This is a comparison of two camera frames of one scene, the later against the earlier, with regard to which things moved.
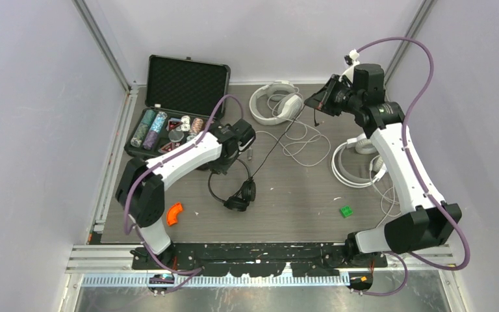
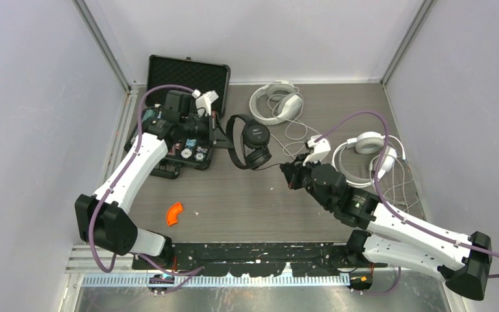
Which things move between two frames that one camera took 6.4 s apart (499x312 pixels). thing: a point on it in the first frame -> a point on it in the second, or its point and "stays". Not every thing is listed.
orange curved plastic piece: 172,214 stays
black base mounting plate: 257,259 stays
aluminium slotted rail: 142,281 stays
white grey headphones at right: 364,144 stays
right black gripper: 322,101 -> 292,171
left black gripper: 218,168 -> 216,137
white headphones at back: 290,106 stays
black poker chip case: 184,97 stays
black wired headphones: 240,202 -> 256,137
